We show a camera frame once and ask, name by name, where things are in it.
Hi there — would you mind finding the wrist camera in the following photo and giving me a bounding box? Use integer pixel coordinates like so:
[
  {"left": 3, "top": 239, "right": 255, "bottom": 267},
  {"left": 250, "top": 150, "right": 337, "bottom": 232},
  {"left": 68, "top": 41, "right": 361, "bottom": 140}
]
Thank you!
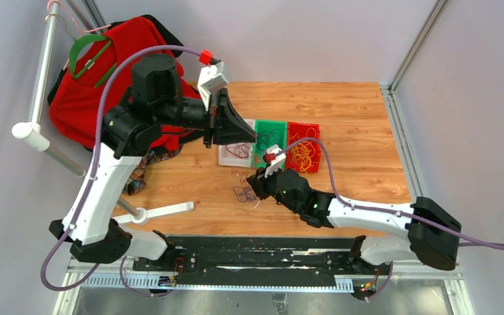
[
  {"left": 262, "top": 144, "right": 286, "bottom": 178},
  {"left": 197, "top": 61, "right": 230, "bottom": 112}
]

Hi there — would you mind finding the pink clothes hanger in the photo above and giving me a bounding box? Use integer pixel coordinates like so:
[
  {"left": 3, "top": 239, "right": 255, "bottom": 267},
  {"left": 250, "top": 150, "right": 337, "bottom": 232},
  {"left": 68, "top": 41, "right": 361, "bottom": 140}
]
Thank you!
[{"left": 47, "top": 0, "right": 112, "bottom": 70}]

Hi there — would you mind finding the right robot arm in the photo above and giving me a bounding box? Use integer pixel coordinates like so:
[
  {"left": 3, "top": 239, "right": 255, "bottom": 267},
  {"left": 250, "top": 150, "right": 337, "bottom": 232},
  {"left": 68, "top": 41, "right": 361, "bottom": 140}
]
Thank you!
[{"left": 246, "top": 168, "right": 461, "bottom": 274}]

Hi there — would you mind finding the yellow cable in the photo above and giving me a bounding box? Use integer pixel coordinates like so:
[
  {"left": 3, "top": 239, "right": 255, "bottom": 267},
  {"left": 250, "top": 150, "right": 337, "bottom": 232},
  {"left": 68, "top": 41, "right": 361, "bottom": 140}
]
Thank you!
[{"left": 289, "top": 127, "right": 319, "bottom": 173}]

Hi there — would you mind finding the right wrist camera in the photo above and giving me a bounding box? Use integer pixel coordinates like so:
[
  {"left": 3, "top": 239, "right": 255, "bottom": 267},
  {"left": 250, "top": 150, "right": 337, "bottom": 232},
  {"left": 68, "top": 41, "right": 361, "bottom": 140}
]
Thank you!
[{"left": 262, "top": 144, "right": 286, "bottom": 178}]

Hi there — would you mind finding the red t-shirt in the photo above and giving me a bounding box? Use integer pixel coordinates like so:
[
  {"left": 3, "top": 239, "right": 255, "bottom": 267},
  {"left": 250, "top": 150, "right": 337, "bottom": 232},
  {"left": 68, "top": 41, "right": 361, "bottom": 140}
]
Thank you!
[{"left": 48, "top": 16, "right": 205, "bottom": 153}]

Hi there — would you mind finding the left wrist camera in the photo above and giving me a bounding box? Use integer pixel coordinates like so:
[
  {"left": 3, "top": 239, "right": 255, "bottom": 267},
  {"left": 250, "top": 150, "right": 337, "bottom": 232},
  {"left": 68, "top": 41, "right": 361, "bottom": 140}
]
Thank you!
[{"left": 197, "top": 61, "right": 230, "bottom": 112}]

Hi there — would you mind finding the red cable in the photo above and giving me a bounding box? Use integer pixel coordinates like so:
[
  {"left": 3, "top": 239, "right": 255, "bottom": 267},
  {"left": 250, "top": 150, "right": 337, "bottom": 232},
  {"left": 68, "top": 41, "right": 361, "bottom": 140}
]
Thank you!
[
  {"left": 229, "top": 167, "right": 253, "bottom": 192},
  {"left": 224, "top": 142, "right": 253, "bottom": 160}
]

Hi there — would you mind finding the plaid shirt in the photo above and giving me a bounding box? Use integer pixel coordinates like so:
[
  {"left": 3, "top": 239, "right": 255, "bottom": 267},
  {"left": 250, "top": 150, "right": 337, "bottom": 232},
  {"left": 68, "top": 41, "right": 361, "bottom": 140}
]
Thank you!
[{"left": 122, "top": 144, "right": 184, "bottom": 196}]

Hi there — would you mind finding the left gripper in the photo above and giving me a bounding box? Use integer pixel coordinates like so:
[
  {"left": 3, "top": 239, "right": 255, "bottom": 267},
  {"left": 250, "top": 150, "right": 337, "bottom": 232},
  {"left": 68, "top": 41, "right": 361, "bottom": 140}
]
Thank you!
[{"left": 155, "top": 88, "right": 257, "bottom": 148}]

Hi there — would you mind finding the aluminium frame rail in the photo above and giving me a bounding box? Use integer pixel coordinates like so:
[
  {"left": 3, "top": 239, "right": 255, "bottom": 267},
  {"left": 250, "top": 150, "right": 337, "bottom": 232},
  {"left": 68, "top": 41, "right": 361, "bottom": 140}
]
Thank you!
[{"left": 378, "top": 0, "right": 466, "bottom": 279}]

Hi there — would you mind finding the red plastic bin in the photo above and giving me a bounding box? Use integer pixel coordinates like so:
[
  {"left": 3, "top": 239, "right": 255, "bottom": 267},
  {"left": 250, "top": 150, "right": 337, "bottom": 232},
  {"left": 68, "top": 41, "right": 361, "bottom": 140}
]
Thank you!
[{"left": 285, "top": 121, "right": 321, "bottom": 174}]

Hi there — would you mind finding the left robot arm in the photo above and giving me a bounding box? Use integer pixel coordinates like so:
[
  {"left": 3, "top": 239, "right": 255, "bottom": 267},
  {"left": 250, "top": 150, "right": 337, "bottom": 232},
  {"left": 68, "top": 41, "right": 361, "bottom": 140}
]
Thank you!
[{"left": 49, "top": 54, "right": 256, "bottom": 271}]

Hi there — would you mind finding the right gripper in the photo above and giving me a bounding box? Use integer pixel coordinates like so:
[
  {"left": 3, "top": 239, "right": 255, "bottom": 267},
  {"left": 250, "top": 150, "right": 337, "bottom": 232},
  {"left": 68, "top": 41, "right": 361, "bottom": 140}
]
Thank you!
[{"left": 247, "top": 163, "right": 301, "bottom": 215}]

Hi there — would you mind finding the green plastic bin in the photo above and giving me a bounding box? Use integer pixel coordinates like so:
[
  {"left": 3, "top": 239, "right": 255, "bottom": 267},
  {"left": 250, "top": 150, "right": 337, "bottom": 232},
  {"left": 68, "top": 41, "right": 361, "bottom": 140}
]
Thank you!
[{"left": 251, "top": 119, "right": 287, "bottom": 168}]

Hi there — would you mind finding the green clothes hanger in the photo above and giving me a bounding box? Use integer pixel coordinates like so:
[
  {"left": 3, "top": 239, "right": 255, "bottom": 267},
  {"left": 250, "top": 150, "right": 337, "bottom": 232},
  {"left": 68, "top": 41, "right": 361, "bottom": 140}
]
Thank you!
[{"left": 67, "top": 34, "right": 114, "bottom": 80}]

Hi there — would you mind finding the white clothes rack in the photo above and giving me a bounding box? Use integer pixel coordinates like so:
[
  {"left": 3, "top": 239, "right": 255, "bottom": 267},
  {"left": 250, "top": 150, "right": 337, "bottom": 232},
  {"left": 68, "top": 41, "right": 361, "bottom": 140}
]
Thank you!
[{"left": 10, "top": 2, "right": 195, "bottom": 227}]

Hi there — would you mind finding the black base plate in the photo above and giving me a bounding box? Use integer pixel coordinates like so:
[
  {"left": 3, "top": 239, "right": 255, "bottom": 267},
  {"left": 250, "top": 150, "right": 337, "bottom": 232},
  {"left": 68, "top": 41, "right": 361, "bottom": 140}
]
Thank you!
[{"left": 129, "top": 236, "right": 389, "bottom": 288}]

